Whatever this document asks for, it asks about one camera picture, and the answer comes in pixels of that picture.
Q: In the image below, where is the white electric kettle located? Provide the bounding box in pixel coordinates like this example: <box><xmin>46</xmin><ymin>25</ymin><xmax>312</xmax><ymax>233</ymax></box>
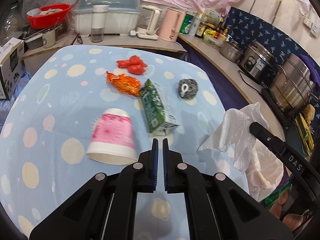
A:
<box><xmin>136</xmin><ymin>5</ymin><xmax>161</xmax><ymax>40</ymax></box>

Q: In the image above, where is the loofah sponge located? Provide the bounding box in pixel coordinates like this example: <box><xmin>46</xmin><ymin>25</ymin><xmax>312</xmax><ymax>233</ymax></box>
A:
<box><xmin>304</xmin><ymin>104</ymin><xmax>315</xmax><ymax>121</ymax></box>

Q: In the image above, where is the steel rice cooker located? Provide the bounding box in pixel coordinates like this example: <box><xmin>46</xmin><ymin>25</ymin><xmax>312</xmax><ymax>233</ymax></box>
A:
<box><xmin>238</xmin><ymin>41</ymin><xmax>276</xmax><ymax>86</ymax></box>

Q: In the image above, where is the green tin can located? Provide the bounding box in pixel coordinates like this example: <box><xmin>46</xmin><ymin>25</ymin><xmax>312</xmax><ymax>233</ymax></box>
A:
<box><xmin>180</xmin><ymin>14</ymin><xmax>194</xmax><ymax>34</ymax></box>

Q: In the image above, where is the pink electric kettle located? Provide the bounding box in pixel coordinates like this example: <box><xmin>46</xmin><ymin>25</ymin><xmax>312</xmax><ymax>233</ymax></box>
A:
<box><xmin>158</xmin><ymin>8</ymin><xmax>185</xmax><ymax>42</ymax></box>

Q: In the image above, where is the white green cardboard box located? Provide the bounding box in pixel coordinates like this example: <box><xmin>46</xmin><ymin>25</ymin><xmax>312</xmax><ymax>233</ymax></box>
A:
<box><xmin>0</xmin><ymin>37</ymin><xmax>24</xmax><ymax>100</ymax></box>

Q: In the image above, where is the white blender cup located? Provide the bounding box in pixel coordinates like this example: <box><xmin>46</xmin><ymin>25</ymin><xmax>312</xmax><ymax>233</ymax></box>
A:
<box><xmin>91</xmin><ymin>5</ymin><xmax>108</xmax><ymax>43</ymax></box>

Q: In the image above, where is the red plastic basin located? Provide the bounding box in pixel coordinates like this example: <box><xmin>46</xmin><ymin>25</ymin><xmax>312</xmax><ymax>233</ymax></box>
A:
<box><xmin>27</xmin><ymin>3</ymin><xmax>71</xmax><ymax>29</ymax></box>

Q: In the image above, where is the dark green milk carton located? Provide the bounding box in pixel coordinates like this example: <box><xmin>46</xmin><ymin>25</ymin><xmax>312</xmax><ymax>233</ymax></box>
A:
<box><xmin>139</xmin><ymin>79</ymin><xmax>180</xmax><ymax>135</ymax></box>

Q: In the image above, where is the red plastic bag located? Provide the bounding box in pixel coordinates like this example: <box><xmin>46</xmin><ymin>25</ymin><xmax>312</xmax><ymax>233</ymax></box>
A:
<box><xmin>116</xmin><ymin>55</ymin><xmax>148</xmax><ymax>75</ymax></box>

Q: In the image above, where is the white paper towel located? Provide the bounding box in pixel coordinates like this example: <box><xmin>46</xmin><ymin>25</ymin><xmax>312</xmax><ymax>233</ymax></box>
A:
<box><xmin>197</xmin><ymin>102</ymin><xmax>269</xmax><ymax>173</ymax></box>

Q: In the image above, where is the white dish rack with lid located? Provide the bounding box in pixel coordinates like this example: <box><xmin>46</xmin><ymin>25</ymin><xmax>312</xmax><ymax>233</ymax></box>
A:
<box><xmin>74</xmin><ymin>0</ymin><xmax>141</xmax><ymax>36</ymax></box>

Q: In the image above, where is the pink paper cup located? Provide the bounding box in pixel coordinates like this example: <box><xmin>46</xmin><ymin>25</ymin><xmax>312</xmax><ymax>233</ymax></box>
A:
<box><xmin>86</xmin><ymin>108</ymin><xmax>137</xmax><ymax>165</ymax></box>

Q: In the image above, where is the large steel steamer pot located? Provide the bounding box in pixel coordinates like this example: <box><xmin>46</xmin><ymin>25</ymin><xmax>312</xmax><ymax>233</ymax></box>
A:
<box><xmin>269</xmin><ymin>53</ymin><xmax>319</xmax><ymax>116</ymax></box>

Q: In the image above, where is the white lined trash bin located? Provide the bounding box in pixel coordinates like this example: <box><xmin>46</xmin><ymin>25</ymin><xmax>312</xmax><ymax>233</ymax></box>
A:
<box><xmin>246</xmin><ymin>140</ymin><xmax>284</xmax><ymax>202</ymax></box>

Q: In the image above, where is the person right hand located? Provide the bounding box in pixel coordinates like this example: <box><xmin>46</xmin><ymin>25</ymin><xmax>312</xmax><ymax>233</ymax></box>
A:
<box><xmin>269</xmin><ymin>189</ymin><xmax>304</xmax><ymax>231</ymax></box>

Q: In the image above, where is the blue spotted tablecloth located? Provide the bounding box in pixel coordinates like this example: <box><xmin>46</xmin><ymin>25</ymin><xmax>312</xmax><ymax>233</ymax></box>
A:
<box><xmin>1</xmin><ymin>46</ymin><xmax>248</xmax><ymax>236</ymax></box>

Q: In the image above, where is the steel wool scrubber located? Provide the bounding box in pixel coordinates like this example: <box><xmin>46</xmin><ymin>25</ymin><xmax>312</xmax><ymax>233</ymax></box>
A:
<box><xmin>178</xmin><ymin>79</ymin><xmax>199</xmax><ymax>100</ymax></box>

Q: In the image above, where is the black induction cooker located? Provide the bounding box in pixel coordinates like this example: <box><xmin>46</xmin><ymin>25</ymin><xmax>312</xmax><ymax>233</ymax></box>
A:
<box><xmin>260</xmin><ymin>88</ymin><xmax>291</xmax><ymax>129</ymax></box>

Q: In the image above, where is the dark sauce bottle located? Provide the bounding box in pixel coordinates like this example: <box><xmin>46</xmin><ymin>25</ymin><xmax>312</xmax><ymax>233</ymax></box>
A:
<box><xmin>195</xmin><ymin>14</ymin><xmax>208</xmax><ymax>38</ymax></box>

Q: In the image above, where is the white bottle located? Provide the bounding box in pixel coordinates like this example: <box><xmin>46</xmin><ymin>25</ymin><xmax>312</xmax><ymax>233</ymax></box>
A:
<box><xmin>188</xmin><ymin>13</ymin><xmax>202</xmax><ymax>37</ymax></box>

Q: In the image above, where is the small steel pot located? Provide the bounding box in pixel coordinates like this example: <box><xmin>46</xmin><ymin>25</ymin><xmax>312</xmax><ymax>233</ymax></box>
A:
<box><xmin>219</xmin><ymin>41</ymin><xmax>243</xmax><ymax>63</ymax></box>

